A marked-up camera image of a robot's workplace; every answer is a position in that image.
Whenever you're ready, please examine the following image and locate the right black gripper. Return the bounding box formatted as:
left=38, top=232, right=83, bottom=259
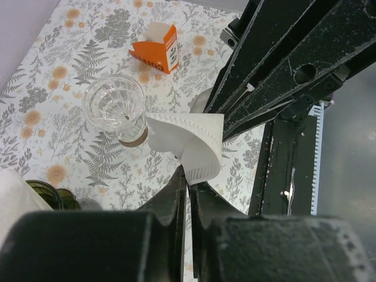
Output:
left=203, top=0, right=376, bottom=141

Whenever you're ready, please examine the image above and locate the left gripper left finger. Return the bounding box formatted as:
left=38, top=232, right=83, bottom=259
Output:
left=1, top=167, right=186, bottom=281

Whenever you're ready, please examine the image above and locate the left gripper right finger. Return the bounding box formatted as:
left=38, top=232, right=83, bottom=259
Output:
left=189, top=183, right=375, bottom=281

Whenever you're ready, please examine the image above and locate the green glass coffee dripper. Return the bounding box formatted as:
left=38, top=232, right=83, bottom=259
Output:
left=26, top=180, right=81, bottom=210

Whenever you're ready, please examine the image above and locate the white paper coffee filter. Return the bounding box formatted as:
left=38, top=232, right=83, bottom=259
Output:
left=0, top=169, right=53, bottom=244

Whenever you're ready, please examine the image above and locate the clear glass cup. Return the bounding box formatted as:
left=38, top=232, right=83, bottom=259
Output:
left=82, top=75, right=147, bottom=142

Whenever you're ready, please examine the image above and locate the orange coffee filter box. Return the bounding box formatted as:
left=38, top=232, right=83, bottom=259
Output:
left=129, top=22, right=179, bottom=75

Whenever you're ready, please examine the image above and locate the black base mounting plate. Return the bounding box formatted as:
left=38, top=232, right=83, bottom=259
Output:
left=248, top=116, right=317, bottom=216

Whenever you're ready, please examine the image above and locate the small glass beaker brown band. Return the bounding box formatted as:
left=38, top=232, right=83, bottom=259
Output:
left=119, top=128, right=149, bottom=147

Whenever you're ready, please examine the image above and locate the floral patterned table mat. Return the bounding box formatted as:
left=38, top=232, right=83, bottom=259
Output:
left=0, top=0, right=267, bottom=282

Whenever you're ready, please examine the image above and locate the white slotted cable duct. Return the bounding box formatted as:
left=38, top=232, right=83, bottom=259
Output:
left=309, top=102, right=324, bottom=216

